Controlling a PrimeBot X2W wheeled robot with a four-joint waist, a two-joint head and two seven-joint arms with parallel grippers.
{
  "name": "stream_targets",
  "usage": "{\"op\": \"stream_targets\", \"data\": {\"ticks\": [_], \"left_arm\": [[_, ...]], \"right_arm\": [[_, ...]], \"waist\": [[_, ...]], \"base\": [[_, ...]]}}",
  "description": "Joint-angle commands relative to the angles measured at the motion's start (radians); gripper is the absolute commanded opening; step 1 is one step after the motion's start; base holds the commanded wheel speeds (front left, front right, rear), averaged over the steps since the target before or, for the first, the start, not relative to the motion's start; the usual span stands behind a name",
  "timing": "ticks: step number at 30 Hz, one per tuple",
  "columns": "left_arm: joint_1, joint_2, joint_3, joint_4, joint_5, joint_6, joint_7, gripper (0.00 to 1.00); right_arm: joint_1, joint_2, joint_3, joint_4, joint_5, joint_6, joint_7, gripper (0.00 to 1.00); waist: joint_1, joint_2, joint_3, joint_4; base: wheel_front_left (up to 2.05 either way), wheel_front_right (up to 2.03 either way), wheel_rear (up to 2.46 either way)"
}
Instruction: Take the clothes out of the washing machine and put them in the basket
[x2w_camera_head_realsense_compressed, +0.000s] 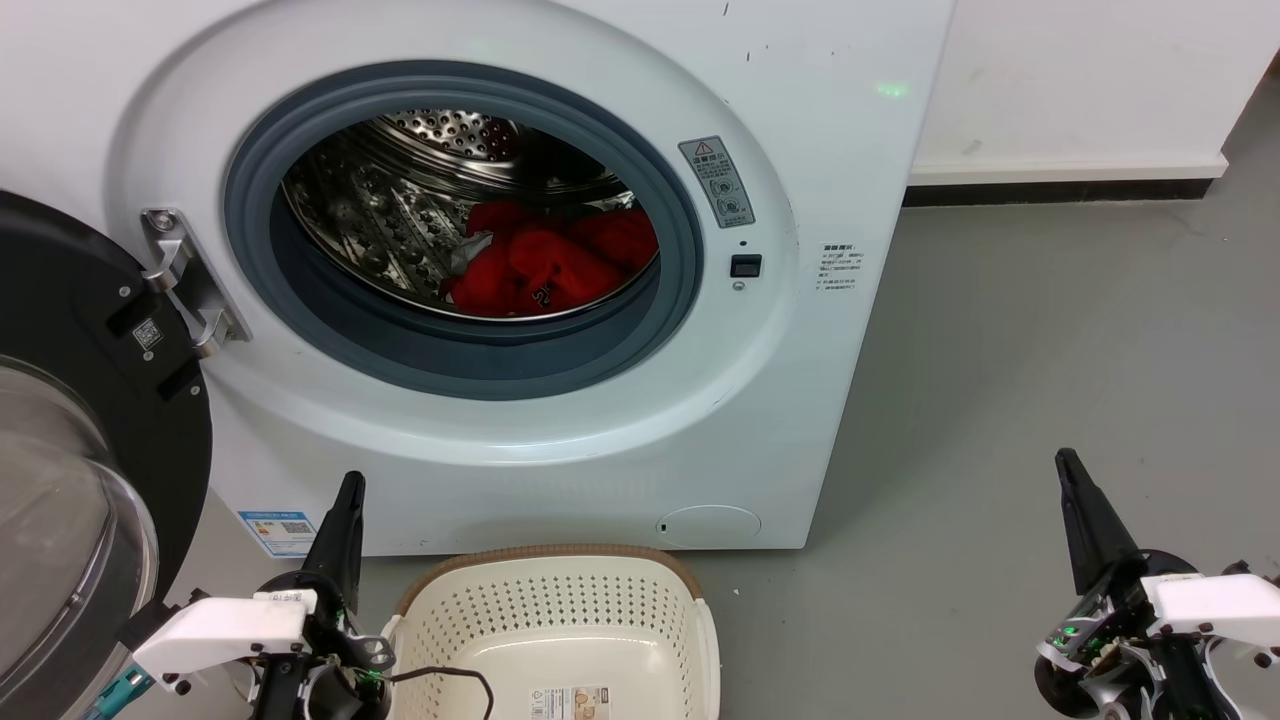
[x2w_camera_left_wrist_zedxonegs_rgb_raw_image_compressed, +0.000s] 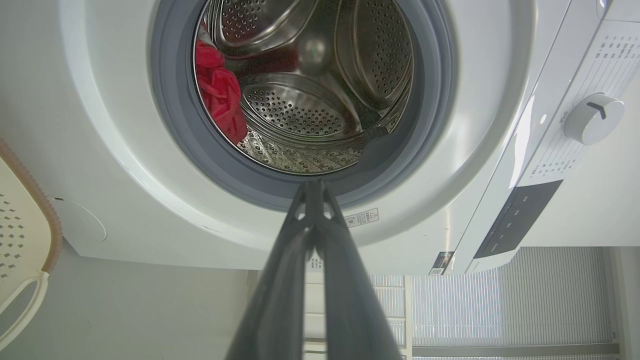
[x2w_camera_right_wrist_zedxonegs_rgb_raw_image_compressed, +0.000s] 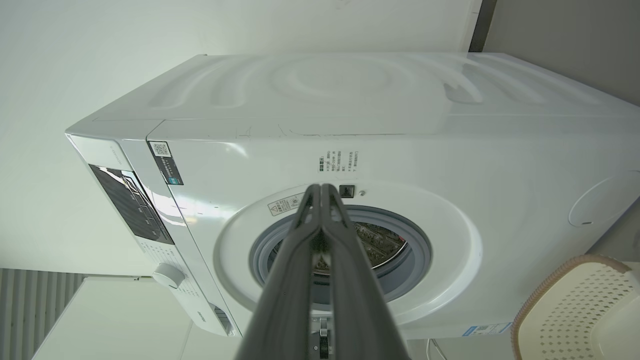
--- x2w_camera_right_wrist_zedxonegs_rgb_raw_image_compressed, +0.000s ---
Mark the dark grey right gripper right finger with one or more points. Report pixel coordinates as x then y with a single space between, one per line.
355 290

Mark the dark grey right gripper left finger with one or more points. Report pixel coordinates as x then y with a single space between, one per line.
287 280

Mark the stainless steel washing machine drum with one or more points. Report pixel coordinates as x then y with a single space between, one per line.
382 245

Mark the white round control knob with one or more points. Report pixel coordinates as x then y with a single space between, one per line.
168 276

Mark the cream perforated laundry basket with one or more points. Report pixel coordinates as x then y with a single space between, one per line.
580 315

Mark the grey rubber door gasket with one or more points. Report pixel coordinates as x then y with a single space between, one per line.
417 260

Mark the white warning triangle sticker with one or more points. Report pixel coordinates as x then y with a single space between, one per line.
284 205

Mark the black square door latch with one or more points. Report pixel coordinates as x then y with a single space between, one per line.
347 191

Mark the blue white energy label sticker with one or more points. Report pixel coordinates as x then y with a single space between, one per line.
487 329

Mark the dark QR code label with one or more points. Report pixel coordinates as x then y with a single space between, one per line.
166 164

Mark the white front-load washing machine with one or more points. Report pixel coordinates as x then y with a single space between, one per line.
450 150

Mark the white shelf unit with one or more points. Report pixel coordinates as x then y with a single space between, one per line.
120 325

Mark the grey slatted blinds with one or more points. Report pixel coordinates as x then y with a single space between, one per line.
30 310

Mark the round white filter cover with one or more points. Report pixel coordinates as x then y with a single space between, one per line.
610 200

